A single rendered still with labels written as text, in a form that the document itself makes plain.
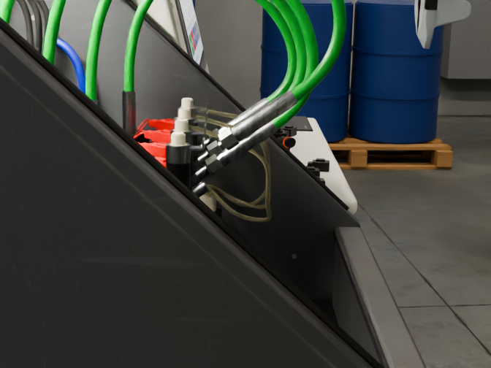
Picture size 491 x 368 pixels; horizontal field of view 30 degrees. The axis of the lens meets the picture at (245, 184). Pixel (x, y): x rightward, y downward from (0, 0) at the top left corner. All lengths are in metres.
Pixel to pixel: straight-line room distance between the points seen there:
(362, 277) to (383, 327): 0.16
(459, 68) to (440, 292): 4.00
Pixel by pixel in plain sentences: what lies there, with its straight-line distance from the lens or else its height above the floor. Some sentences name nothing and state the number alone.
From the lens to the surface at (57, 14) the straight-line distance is 1.10.
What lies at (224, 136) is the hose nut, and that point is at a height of 1.15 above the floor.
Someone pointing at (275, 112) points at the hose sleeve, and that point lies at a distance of 1.01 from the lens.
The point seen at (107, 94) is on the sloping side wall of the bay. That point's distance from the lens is 1.34.
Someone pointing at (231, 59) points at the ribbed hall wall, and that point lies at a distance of 7.51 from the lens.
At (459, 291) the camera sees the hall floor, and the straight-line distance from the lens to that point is 3.88.
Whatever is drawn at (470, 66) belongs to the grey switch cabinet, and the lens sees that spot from 7.67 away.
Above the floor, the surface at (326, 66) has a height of 1.23.
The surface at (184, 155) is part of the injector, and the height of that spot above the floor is 1.13.
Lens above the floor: 1.35
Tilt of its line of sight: 15 degrees down
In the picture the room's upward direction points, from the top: 1 degrees clockwise
